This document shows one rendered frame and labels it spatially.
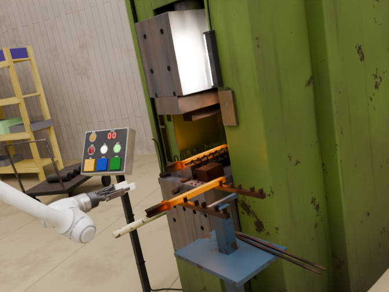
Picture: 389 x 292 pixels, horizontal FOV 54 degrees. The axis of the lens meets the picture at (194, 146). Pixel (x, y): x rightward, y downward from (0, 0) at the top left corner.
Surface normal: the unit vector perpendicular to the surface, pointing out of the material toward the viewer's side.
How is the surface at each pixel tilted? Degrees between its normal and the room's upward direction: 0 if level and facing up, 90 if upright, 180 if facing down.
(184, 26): 90
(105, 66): 90
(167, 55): 90
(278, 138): 90
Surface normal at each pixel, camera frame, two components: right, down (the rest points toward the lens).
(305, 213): 0.64, 0.06
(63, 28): -0.40, 0.28
